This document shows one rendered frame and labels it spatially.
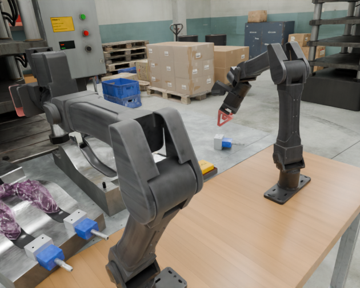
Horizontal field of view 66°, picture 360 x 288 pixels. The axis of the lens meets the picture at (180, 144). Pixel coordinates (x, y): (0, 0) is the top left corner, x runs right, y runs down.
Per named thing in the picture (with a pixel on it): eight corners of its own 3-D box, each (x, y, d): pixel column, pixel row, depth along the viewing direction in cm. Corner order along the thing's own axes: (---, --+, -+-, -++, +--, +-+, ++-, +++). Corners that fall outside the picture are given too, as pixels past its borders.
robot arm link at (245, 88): (228, 88, 115) (236, 74, 111) (238, 91, 117) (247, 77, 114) (235, 97, 110) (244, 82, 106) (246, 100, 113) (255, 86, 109)
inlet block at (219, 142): (244, 147, 124) (245, 136, 122) (243, 152, 120) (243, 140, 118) (216, 144, 129) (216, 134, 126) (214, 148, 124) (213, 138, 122)
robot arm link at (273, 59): (232, 65, 108) (279, 38, 78) (252, 63, 110) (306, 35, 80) (236, 96, 108) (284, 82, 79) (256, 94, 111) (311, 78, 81)
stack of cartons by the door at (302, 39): (324, 70, 659) (330, 33, 624) (316, 72, 641) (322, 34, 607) (291, 67, 722) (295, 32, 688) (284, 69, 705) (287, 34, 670)
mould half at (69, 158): (174, 183, 100) (171, 150, 95) (110, 217, 85) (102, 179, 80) (108, 144, 135) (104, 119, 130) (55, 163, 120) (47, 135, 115)
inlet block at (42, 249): (83, 270, 64) (78, 253, 62) (64, 287, 60) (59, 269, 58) (48, 250, 70) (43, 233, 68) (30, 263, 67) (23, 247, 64)
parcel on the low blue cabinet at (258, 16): (267, 21, 728) (268, 9, 716) (259, 22, 711) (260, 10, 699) (254, 22, 759) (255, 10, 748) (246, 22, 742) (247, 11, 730)
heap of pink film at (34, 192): (66, 206, 82) (60, 183, 78) (6, 246, 68) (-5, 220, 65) (17, 184, 95) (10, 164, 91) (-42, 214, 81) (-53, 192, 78)
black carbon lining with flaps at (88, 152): (149, 167, 98) (146, 143, 94) (108, 185, 89) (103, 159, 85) (104, 140, 123) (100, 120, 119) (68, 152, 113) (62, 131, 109)
